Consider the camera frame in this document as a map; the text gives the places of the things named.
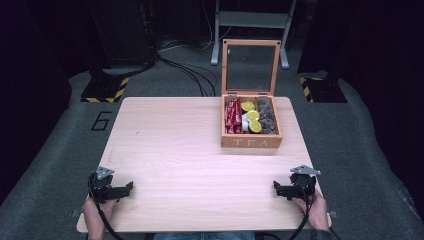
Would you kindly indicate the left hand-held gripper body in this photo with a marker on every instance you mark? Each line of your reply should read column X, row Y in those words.
column 100, row 186

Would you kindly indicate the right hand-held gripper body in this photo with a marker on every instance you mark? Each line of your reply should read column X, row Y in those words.
column 304, row 185

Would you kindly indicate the person's left hand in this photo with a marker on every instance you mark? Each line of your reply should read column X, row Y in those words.
column 96, row 215

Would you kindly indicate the person's right hand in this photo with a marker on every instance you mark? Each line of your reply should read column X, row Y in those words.
column 318, row 213

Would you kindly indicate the wooden compartment box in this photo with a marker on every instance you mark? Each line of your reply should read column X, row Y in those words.
column 251, row 141

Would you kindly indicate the dark grey tea packets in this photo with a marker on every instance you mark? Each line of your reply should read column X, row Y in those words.
column 266, row 116

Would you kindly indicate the red packet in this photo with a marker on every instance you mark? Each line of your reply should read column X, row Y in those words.
column 228, row 116
column 236, row 113

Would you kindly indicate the black yellow striped stand base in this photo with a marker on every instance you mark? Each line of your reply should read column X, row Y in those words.
column 321, row 89
column 105, row 89

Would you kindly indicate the wooden box lid glass pane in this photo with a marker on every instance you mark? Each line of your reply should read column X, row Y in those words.
column 251, row 66

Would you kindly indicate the dark curtain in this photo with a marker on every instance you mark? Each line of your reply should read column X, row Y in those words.
column 390, row 83
column 30, row 83

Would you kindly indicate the black cabinet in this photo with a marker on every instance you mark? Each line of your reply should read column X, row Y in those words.
column 123, row 31

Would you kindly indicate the grey metal stand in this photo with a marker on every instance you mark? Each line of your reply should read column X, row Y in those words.
column 250, row 18

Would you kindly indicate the grey table bracket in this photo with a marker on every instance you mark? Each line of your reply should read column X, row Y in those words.
column 332, row 215

